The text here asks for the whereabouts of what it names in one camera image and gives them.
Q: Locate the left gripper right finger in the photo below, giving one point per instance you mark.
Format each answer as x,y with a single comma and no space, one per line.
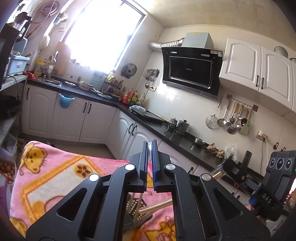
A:
203,208

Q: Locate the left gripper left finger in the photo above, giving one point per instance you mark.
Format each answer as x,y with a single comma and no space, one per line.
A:
95,209

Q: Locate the chopstick bundle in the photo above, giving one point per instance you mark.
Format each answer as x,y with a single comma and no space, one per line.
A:
218,172

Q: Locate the chopsticks pair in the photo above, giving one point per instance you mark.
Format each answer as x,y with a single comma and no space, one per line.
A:
155,207

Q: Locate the dark green utensil basket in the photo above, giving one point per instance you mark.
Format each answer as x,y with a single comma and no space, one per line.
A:
133,219

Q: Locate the black countertop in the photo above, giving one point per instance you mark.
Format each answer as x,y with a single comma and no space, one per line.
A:
185,144

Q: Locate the pink cartoon bear blanket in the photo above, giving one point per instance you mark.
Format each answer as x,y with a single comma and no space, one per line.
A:
47,174

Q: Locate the small steel bowl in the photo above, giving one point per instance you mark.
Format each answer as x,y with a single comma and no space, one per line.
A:
199,141

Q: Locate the green spatula hanging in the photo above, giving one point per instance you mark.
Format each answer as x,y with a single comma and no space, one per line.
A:
245,123

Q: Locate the steel kettle pot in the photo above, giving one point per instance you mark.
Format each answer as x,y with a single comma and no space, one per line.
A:
182,127

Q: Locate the hanging steel ladle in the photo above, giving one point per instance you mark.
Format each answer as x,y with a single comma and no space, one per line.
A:
222,122

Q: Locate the glass french press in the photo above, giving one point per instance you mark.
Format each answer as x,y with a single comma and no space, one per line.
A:
172,124

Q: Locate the white lower cabinets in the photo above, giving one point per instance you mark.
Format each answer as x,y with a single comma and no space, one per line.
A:
89,122

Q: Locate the black induction cooktop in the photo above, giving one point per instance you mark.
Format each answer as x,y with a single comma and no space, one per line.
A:
147,115

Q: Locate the blue hanging trash bin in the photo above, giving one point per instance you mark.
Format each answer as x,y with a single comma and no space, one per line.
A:
65,100

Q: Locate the red sauce bottles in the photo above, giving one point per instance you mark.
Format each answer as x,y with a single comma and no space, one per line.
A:
130,97

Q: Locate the white upper cabinet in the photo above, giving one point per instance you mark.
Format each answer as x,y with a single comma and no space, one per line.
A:
260,75

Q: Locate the black wok pan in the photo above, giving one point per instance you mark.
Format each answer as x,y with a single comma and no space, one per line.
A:
9,105

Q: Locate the black range hood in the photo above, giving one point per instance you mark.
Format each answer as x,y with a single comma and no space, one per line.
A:
193,69

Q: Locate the wooden cutting board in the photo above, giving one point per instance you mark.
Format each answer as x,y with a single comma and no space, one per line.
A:
62,59

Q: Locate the blue plastic storage box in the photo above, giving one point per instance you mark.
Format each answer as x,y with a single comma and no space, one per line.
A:
17,64

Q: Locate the black microwave oven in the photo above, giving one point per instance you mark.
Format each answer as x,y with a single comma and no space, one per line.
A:
8,38

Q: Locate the black blender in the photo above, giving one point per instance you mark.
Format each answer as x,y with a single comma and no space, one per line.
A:
22,22

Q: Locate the white wall socket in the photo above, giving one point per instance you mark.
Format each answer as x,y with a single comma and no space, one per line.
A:
260,136

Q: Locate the wire mesh skimmer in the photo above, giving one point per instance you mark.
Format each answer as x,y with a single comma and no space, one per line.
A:
212,120

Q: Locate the wall exhaust fan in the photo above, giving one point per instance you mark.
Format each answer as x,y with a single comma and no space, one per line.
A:
129,70

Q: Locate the silver exhaust duct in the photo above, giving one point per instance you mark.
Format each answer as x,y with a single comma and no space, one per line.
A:
156,46

